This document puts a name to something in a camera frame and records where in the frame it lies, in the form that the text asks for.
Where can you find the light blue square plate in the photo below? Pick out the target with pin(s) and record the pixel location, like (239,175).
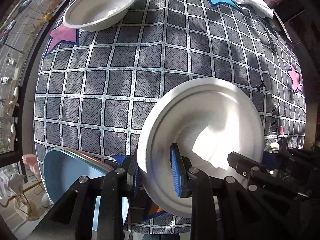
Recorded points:
(67,172)

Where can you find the green square plate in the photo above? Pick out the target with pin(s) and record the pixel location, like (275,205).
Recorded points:
(82,153)

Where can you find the white hanging slippers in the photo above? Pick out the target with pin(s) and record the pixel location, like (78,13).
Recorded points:
(12,105)

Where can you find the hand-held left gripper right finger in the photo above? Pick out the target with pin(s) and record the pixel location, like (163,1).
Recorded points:
(176,170)

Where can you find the pink slippers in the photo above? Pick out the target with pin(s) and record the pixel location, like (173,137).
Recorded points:
(31,163)

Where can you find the yellow ball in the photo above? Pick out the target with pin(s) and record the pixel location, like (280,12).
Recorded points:
(47,17)

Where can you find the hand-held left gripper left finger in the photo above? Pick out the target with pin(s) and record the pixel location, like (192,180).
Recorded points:
(117,187)

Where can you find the white paper bowl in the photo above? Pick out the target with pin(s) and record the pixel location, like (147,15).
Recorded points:
(212,120)
(100,5)

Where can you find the grey checkered star tablecloth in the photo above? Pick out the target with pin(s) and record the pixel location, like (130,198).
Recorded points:
(150,62)

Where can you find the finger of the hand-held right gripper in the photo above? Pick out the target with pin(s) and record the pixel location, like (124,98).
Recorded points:
(250,162)

